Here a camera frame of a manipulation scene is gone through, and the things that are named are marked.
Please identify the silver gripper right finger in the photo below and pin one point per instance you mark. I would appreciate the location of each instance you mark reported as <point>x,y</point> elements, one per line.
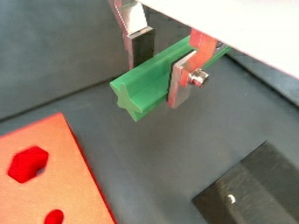
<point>186,68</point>

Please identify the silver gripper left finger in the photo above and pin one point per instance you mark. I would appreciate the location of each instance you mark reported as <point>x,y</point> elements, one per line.
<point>138,33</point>

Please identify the green star-profile bar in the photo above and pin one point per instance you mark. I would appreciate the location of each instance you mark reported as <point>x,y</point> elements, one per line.
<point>144,87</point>

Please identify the black curved fixture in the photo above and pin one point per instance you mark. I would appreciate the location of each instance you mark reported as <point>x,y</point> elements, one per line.
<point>256,193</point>

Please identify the red shape-sorter block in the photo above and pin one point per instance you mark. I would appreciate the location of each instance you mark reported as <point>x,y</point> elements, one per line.
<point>48,186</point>

